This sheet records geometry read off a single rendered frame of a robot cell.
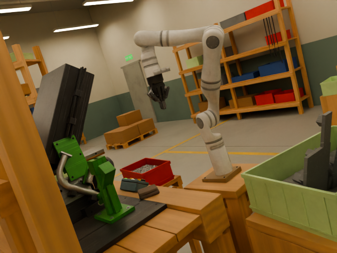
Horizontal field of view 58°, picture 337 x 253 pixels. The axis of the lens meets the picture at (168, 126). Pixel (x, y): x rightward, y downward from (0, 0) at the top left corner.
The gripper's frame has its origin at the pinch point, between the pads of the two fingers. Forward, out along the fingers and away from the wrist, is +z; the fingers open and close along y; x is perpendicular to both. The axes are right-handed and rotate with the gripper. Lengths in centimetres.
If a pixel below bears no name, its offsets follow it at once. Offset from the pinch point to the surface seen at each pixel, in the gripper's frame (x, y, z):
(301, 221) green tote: 57, 4, 48
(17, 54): -286, -44, -88
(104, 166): -6.8, 34.9, 16.2
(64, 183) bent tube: -32, 44, 21
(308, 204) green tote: 62, 5, 40
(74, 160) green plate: -37, 33, 15
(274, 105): -216, -469, 105
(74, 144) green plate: -39, 30, 7
